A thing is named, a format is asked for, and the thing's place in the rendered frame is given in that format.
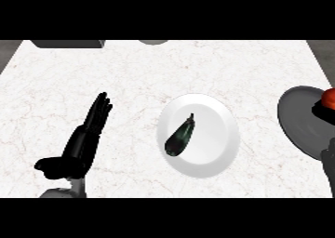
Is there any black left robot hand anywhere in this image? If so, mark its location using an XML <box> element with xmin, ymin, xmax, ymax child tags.
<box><xmin>32</xmin><ymin>91</ymin><xmax>113</xmax><ymax>180</ymax></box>

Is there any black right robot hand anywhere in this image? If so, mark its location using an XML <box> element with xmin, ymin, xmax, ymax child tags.
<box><xmin>309</xmin><ymin>99</ymin><xmax>335</xmax><ymax>138</ymax></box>

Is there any red tomato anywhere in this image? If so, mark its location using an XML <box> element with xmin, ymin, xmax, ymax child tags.
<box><xmin>320</xmin><ymin>87</ymin><xmax>335</xmax><ymax>117</ymax></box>

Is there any grey pan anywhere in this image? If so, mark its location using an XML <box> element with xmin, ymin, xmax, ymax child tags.
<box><xmin>275</xmin><ymin>86</ymin><xmax>335</xmax><ymax>162</ymax></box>

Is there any white oval plate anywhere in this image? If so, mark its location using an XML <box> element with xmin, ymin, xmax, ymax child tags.
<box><xmin>154</xmin><ymin>93</ymin><xmax>241</xmax><ymax>179</ymax></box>

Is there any dark grey box appliance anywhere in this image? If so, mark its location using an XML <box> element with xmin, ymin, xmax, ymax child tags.
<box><xmin>29</xmin><ymin>40</ymin><xmax>106</xmax><ymax>49</ymax></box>

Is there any grey round object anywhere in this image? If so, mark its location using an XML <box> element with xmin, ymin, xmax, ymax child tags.
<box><xmin>137</xmin><ymin>40</ymin><xmax>169</xmax><ymax>46</ymax></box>

